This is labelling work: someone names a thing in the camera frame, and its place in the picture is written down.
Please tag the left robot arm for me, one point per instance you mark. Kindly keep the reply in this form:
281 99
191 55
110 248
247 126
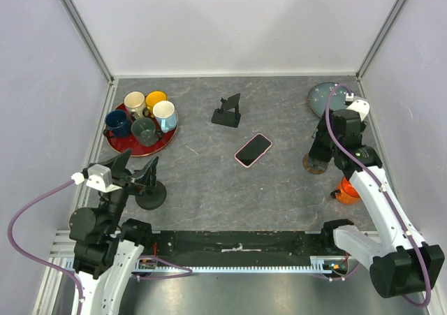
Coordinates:
106 249

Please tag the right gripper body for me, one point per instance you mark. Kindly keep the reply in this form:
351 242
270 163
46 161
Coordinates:
362 127

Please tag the dark green glass mug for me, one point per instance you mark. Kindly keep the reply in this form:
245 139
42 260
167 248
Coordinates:
146 132

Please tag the orange mug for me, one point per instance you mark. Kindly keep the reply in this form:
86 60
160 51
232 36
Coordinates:
345 193

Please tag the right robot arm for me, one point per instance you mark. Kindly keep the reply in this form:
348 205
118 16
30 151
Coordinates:
401 262

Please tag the dark blue mug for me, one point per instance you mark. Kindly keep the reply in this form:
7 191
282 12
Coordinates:
117 125

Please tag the yellow mug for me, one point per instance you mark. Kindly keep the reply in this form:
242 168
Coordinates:
151 100

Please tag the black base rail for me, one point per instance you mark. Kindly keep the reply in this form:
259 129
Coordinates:
242 249

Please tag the wooden-base phone stand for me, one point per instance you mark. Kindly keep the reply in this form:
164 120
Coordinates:
316 162

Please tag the cream mug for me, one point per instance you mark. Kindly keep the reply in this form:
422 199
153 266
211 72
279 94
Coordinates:
135 103

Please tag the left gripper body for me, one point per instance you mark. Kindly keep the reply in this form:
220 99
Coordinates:
116 195

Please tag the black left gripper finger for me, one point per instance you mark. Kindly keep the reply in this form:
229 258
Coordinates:
117 164
147 175

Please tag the light blue mug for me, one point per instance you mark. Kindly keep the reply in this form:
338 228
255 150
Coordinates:
166 116

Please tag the black folding phone stand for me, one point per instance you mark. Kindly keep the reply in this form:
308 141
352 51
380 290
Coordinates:
228 114

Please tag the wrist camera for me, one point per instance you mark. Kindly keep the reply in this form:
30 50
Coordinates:
97 177
357 104

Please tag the red round tray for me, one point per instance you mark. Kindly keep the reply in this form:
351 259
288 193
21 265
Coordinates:
121 144

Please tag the phone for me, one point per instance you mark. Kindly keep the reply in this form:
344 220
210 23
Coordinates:
253 150

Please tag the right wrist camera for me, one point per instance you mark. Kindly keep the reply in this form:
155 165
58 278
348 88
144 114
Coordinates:
357 104

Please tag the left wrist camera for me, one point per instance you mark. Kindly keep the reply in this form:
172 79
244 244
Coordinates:
97 177

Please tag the blue-green ceramic plate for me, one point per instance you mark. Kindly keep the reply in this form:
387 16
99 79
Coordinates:
318 96

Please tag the black round-base phone stand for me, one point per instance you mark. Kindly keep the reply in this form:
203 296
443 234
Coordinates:
152 198

